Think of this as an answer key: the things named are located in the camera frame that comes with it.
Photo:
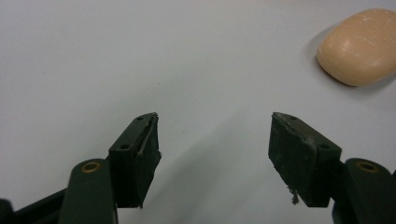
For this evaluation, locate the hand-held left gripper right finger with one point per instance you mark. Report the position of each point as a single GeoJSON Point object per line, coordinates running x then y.
{"type": "Point", "coordinates": [300, 158]}

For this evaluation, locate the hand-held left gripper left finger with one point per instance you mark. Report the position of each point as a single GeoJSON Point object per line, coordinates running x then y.
{"type": "Point", "coordinates": [134, 161]}

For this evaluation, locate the beige soap bar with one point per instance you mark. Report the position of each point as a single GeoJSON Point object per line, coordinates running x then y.
{"type": "Point", "coordinates": [361, 46]}

